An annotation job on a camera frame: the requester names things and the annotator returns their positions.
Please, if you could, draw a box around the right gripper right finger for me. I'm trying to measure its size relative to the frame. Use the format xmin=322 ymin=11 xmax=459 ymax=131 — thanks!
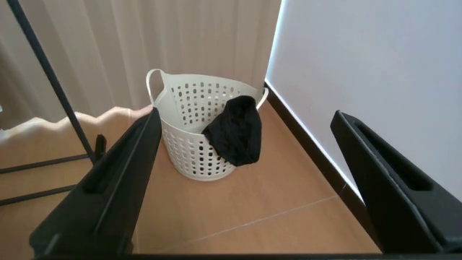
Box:
xmin=330 ymin=110 xmax=462 ymax=254

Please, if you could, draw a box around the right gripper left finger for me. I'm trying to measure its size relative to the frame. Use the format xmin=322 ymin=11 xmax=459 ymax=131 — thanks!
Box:
xmin=29 ymin=107 xmax=163 ymax=256

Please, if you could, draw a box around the black garment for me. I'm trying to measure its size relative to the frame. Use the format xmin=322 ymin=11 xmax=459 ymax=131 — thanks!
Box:
xmin=201 ymin=95 xmax=263 ymax=168

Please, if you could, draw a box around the white laundry basket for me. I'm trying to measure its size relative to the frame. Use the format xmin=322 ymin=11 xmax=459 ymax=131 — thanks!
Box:
xmin=145 ymin=68 xmax=270 ymax=182

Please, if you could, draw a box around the black clothes rack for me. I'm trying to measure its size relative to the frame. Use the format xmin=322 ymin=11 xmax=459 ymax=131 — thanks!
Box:
xmin=0 ymin=0 xmax=108 ymax=207

